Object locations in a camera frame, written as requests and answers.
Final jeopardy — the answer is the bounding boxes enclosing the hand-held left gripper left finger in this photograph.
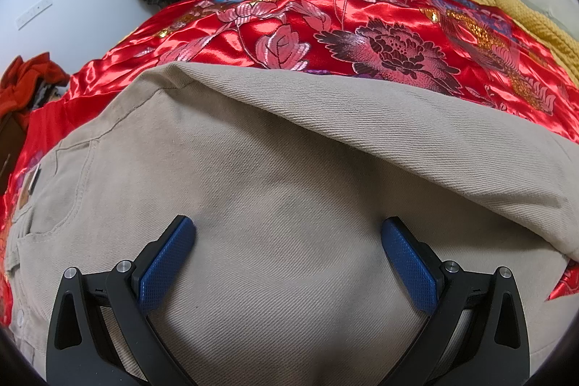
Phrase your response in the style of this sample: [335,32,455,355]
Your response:
[46,215,196,386]

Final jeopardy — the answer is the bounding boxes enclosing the orange clothes pile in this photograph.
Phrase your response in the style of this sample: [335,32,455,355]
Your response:
[0,54,71,120]

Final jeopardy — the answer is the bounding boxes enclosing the red floral satin blanket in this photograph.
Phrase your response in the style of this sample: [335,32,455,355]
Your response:
[0,0,579,323]

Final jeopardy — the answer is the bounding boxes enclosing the yellow knitted blanket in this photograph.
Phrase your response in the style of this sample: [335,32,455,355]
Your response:
[449,0,579,75]

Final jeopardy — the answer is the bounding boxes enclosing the beige pants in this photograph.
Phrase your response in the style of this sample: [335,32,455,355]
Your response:
[2,61,579,386]

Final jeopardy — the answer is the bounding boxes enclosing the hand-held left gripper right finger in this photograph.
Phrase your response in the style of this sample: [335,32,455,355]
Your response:
[381,217,530,386]

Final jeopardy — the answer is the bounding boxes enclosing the white wall switch panel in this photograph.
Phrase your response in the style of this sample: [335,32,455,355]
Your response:
[16,0,51,29]

